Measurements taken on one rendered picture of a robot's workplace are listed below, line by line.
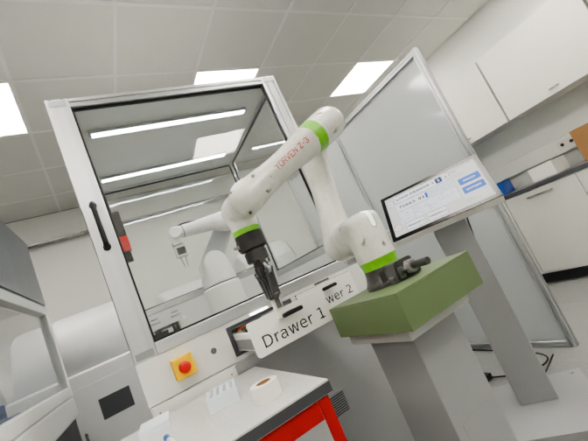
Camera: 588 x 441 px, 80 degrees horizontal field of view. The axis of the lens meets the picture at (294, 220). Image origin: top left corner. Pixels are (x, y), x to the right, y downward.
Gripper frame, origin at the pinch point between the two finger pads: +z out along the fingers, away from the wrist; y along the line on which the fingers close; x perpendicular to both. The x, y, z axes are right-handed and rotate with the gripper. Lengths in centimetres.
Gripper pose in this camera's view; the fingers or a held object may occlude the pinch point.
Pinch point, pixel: (278, 308)
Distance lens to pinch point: 115.9
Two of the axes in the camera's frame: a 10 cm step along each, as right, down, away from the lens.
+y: 3.8, -3.1, -8.7
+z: 4.0, 9.0, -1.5
